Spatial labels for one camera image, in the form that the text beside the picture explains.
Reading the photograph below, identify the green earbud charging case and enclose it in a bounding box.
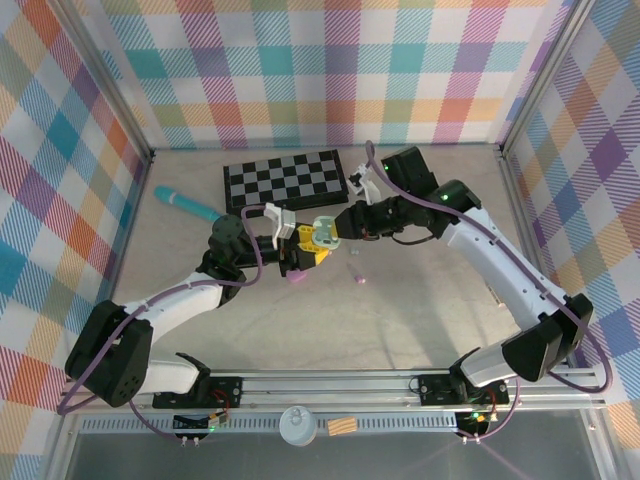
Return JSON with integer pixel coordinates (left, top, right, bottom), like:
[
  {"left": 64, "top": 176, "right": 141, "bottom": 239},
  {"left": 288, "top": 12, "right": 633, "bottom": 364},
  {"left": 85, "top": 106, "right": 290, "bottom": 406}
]
[{"left": 311, "top": 214, "right": 343, "bottom": 251}]

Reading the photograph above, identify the black grey folding chessboard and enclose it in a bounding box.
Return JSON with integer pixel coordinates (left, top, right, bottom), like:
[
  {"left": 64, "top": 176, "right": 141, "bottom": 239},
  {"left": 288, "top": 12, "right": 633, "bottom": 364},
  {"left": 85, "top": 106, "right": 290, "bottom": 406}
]
[{"left": 222, "top": 148, "right": 351, "bottom": 221}]

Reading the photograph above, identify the teal pen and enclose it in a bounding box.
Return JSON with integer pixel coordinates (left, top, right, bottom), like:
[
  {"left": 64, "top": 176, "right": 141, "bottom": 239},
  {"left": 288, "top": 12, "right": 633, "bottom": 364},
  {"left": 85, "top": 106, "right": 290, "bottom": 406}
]
[{"left": 153, "top": 185, "right": 226, "bottom": 225}]

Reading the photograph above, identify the white round plastic cap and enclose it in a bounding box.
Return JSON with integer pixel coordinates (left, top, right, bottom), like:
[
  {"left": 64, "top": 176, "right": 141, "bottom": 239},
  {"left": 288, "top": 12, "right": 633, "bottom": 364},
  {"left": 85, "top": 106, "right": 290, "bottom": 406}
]
[{"left": 278, "top": 405, "right": 317, "bottom": 448}]

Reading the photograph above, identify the left small circuit board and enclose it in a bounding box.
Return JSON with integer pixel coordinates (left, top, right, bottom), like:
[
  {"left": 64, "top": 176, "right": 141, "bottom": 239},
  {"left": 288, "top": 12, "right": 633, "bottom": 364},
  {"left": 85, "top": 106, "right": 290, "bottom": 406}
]
[{"left": 172, "top": 408, "right": 232, "bottom": 432}]

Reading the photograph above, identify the small circuit board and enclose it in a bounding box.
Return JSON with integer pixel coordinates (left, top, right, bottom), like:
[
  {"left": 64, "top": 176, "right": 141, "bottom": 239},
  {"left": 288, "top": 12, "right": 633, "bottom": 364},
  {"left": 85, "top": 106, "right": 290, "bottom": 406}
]
[
  {"left": 172, "top": 408, "right": 232, "bottom": 432},
  {"left": 457, "top": 405, "right": 499, "bottom": 435}
]

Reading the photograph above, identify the right small circuit board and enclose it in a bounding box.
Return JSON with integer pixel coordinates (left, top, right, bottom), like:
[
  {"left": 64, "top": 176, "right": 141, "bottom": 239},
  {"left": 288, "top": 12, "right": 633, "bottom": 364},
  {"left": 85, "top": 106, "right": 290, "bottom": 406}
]
[{"left": 457, "top": 405, "right": 499, "bottom": 435}]

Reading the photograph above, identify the right aluminium floor rail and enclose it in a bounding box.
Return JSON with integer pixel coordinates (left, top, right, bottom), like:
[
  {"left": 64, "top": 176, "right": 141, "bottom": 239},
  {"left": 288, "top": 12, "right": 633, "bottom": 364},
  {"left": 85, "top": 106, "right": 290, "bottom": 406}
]
[{"left": 498, "top": 148, "right": 571, "bottom": 369}]

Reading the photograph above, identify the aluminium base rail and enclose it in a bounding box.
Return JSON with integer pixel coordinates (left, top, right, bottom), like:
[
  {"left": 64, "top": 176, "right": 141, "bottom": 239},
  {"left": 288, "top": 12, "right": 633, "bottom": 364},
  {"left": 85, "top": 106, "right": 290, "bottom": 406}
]
[{"left": 55, "top": 370, "right": 609, "bottom": 415}]

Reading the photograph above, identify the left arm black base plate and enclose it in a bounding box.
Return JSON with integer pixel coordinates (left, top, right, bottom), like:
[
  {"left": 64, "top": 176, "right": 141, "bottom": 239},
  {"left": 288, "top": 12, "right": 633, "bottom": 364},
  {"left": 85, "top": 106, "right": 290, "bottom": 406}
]
[{"left": 152, "top": 375, "right": 245, "bottom": 410}]

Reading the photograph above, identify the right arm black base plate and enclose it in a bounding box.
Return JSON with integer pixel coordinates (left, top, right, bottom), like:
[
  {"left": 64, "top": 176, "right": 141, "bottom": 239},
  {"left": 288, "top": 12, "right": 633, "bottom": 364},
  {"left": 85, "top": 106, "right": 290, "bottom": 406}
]
[{"left": 417, "top": 372, "right": 511, "bottom": 407}]

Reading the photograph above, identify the grey slotted cable duct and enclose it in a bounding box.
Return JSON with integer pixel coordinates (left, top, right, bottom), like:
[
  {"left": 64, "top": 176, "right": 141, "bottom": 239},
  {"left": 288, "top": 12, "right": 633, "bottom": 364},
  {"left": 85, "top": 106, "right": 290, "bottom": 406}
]
[{"left": 78, "top": 412, "right": 469, "bottom": 437}]

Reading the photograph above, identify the left aluminium frame post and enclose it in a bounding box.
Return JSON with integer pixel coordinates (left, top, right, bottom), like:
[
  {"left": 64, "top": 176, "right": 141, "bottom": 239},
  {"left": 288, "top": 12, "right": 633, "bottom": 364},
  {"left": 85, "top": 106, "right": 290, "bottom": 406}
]
[{"left": 58, "top": 0, "right": 156, "bottom": 169}]

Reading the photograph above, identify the aluminium frame post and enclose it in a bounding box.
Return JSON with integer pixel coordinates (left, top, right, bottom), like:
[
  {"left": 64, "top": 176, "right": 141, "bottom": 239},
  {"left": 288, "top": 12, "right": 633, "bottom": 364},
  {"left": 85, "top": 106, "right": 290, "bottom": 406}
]
[
  {"left": 58, "top": 0, "right": 156, "bottom": 169},
  {"left": 497, "top": 0, "right": 601, "bottom": 159}
]

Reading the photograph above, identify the right aluminium frame post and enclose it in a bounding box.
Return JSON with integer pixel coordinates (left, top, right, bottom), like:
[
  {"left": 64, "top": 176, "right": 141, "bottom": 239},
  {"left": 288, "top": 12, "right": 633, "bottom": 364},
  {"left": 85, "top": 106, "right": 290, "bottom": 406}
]
[{"left": 497, "top": 0, "right": 601, "bottom": 159}]

